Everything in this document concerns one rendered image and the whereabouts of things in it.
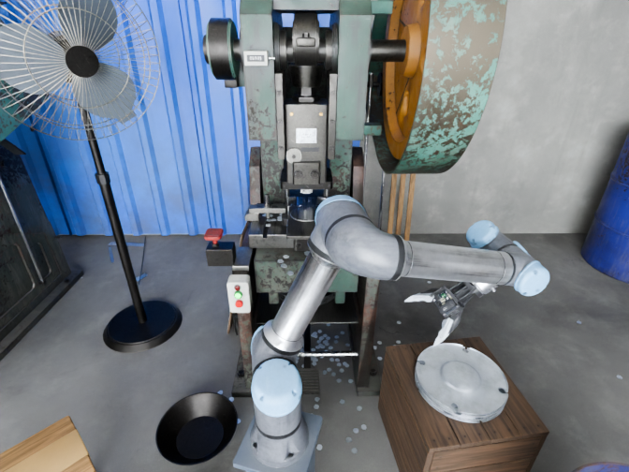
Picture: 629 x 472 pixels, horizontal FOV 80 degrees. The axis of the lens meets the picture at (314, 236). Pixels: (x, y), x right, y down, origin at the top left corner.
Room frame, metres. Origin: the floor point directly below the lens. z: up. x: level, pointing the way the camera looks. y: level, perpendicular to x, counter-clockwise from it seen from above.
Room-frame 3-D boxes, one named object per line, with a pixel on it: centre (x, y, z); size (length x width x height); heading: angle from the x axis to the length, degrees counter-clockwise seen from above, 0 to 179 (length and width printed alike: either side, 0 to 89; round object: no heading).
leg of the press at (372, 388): (1.56, -0.23, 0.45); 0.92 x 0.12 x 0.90; 1
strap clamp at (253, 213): (1.41, 0.20, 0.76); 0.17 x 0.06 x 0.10; 91
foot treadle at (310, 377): (1.28, 0.03, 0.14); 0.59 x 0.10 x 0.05; 1
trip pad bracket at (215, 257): (1.18, 0.34, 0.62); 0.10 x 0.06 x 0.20; 91
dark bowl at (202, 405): (0.91, 0.44, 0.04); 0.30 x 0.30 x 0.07
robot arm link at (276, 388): (0.62, 0.09, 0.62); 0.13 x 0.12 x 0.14; 10
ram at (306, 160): (1.37, 0.03, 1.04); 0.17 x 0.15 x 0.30; 1
